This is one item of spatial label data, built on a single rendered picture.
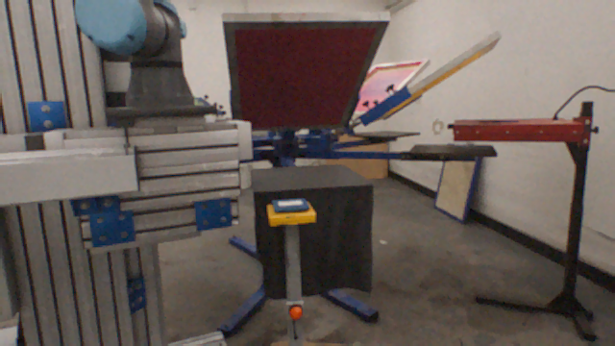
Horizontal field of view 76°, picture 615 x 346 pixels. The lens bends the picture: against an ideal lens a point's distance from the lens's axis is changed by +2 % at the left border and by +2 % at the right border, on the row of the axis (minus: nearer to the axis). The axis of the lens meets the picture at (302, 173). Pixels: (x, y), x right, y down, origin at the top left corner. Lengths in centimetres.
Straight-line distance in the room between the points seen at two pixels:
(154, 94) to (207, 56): 513
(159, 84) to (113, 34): 16
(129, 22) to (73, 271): 69
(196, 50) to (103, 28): 525
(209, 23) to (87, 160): 536
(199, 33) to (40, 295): 518
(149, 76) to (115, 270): 55
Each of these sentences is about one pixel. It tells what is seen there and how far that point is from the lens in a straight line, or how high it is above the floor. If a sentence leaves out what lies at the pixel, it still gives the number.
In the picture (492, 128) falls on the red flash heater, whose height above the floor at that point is 109.
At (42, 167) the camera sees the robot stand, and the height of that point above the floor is 116.
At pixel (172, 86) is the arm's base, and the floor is 130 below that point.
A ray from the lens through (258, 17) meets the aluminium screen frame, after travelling 142.
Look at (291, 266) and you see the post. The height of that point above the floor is 78.
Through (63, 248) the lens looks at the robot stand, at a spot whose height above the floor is 91.
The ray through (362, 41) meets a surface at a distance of 156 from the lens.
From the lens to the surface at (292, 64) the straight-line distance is 160.
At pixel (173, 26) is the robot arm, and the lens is 96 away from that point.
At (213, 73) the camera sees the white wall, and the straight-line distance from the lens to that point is 601.
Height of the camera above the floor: 126
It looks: 11 degrees down
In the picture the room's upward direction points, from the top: 2 degrees counter-clockwise
